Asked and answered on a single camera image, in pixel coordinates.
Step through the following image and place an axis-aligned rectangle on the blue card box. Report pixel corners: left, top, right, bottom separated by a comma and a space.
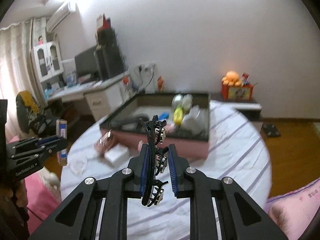
56, 119, 68, 166

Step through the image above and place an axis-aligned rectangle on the rose gold metal cup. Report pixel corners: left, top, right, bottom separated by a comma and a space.
94, 130, 118, 158

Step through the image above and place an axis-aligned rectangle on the white charger box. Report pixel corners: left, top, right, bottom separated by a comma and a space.
104, 144, 130, 167

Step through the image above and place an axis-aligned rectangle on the black hair claw clip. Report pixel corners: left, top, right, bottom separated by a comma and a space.
140, 115, 168, 207

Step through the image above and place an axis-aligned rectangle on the yellow highlighter pen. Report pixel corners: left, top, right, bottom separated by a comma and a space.
173, 107, 184, 126

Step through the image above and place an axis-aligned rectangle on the clear glass jar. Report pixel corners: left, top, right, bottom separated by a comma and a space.
69, 155, 88, 176

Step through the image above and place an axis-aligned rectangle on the white block toy figure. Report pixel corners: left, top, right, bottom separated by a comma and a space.
138, 140, 145, 152

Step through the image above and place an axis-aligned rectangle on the black remote control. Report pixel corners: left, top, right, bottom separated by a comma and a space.
110, 118, 139, 131

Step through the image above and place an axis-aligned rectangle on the person's left hand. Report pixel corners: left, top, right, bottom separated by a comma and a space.
1, 180, 30, 239

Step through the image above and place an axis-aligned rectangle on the black office chair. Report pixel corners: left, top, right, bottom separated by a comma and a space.
16, 90, 57, 138

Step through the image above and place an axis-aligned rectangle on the pink pillow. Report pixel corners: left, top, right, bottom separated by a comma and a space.
264, 179, 319, 239

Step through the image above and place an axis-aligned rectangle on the round bed striped sheet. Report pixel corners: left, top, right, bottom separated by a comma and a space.
61, 101, 272, 239

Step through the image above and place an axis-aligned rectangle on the white desk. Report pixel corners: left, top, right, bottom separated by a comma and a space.
47, 72, 130, 121

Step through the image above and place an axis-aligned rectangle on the black computer monitor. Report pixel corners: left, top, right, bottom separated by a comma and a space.
74, 46, 99, 78

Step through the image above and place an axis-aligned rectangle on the plastic bottle orange cap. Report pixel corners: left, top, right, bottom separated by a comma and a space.
123, 76, 133, 98

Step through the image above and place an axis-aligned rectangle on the black headboard shelf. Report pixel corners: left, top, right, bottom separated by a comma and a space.
210, 93, 263, 121

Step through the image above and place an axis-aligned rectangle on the black computer tower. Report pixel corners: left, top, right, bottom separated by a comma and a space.
94, 45, 125, 81

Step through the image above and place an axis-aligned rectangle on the pink box with black rim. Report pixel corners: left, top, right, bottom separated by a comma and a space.
100, 93, 210, 159

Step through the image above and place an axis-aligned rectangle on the white air conditioner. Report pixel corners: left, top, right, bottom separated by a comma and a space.
46, 2, 76, 33

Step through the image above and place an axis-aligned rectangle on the red storage crate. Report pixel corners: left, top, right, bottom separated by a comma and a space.
221, 84, 254, 101

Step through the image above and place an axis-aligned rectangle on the black speaker box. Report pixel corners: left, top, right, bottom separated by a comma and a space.
97, 28, 117, 46

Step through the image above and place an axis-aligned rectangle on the silver ball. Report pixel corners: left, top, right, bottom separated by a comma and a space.
171, 94, 184, 109

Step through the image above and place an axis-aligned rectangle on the orange octopus plush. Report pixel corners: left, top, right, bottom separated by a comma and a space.
221, 71, 242, 86

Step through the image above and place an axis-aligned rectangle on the orange snack bag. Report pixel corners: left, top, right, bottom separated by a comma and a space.
157, 76, 165, 93

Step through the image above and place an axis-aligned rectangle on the white wall cabinet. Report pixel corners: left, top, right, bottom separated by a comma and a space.
31, 41, 64, 82

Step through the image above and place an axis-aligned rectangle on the wall power strip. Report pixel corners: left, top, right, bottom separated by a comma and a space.
134, 61, 157, 73

